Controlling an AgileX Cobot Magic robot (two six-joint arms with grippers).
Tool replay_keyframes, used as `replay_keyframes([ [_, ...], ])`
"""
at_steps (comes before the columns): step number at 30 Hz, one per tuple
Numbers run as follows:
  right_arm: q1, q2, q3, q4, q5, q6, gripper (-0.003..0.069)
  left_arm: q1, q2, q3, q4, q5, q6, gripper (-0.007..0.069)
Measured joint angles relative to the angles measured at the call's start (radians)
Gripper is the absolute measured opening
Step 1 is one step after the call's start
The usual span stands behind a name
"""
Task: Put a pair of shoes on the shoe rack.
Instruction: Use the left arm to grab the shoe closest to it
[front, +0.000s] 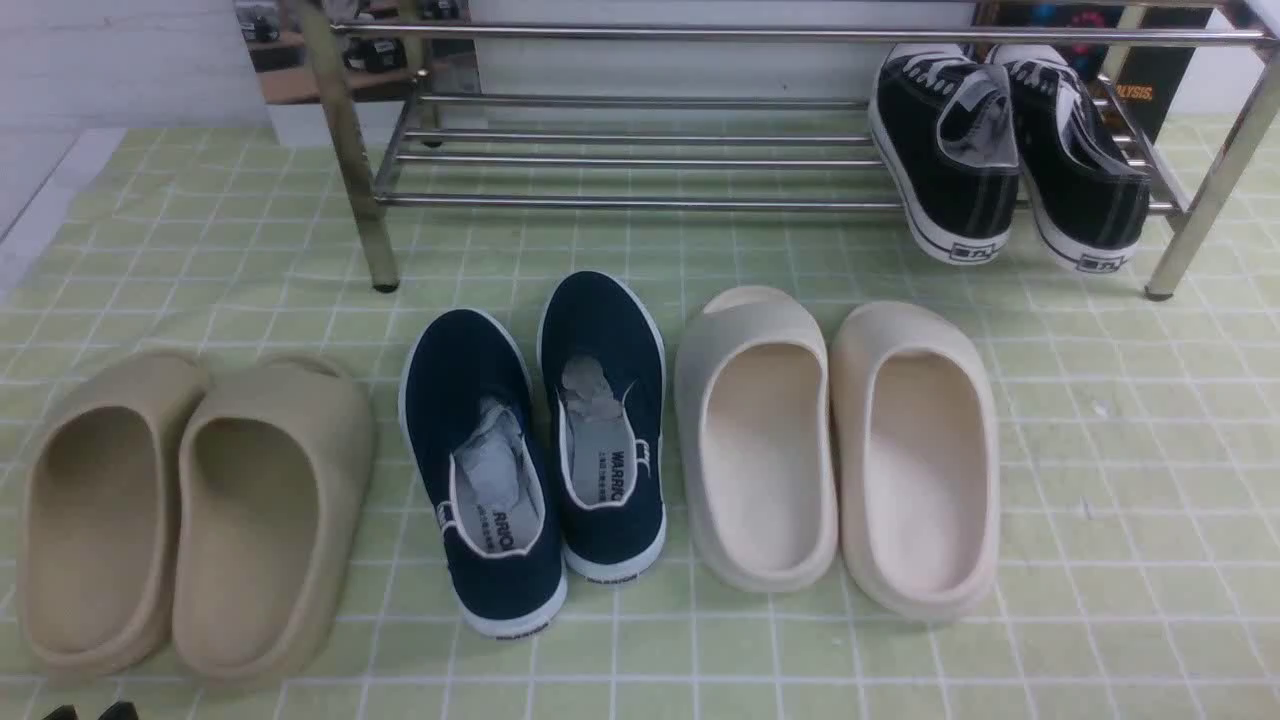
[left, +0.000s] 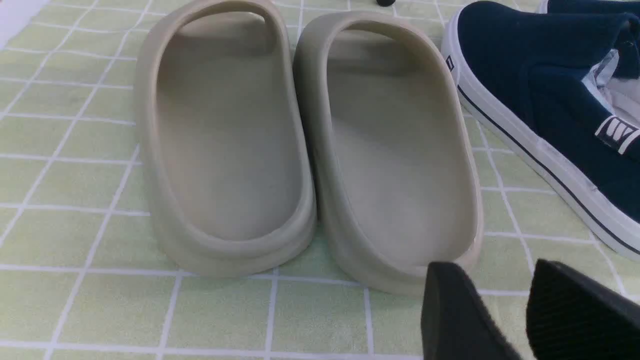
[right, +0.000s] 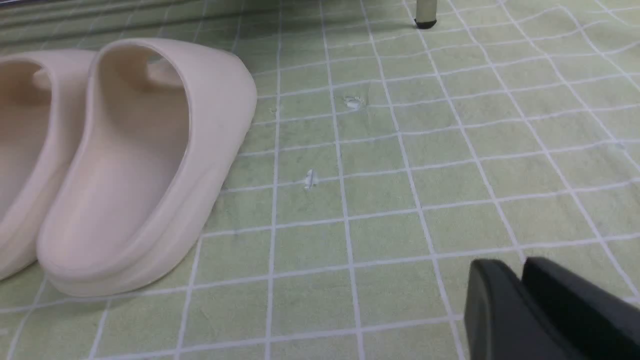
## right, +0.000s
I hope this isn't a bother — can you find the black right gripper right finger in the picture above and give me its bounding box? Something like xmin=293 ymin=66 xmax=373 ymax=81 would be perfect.
xmin=521 ymin=257 xmax=640 ymax=360

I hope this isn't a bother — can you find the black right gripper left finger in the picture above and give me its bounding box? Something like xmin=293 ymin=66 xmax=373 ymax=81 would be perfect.
xmin=463 ymin=259 xmax=576 ymax=360

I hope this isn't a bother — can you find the metal shoe rack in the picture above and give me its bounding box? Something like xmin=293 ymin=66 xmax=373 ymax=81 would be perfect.
xmin=414 ymin=0 xmax=438 ymax=30

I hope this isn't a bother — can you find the green checkered tablecloth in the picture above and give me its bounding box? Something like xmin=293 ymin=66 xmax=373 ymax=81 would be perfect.
xmin=1 ymin=0 xmax=640 ymax=360

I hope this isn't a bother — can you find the cream right slipper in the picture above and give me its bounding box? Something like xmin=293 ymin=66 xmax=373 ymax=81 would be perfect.
xmin=37 ymin=38 xmax=258 ymax=297

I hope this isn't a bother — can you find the cream slipper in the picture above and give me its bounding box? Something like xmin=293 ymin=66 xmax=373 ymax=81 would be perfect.
xmin=37 ymin=38 xmax=258 ymax=297
xmin=0 ymin=48 xmax=96 ymax=280

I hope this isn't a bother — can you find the cream left slipper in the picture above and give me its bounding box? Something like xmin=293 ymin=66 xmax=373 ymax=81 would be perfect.
xmin=0 ymin=48 xmax=96 ymax=280

